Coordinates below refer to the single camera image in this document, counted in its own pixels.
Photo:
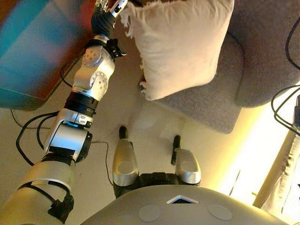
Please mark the silver right robot leg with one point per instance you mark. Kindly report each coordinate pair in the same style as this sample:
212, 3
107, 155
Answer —
187, 166

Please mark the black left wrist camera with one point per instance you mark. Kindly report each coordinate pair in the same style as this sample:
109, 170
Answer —
114, 48

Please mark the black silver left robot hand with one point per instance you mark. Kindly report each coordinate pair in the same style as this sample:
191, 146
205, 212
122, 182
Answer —
102, 23

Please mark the grey fabric armchair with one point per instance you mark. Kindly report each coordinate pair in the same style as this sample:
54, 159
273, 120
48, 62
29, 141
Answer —
211, 112

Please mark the white fringed cushion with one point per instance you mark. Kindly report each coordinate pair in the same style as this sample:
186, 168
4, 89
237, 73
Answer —
178, 51

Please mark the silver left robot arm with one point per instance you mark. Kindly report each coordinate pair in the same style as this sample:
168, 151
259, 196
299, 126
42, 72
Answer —
68, 138

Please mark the silver left robot leg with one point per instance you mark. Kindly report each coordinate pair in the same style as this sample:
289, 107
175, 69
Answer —
124, 164

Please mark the silver robot leg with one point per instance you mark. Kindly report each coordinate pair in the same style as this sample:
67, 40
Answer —
187, 166
124, 164

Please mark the silver robot torso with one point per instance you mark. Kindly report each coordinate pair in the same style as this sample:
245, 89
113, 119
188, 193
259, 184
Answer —
182, 211

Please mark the glossy brown wooden cabinet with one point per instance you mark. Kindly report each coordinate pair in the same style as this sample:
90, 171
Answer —
28, 58

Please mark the cream fabric curtain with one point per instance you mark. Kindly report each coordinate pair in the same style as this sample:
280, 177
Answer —
281, 168

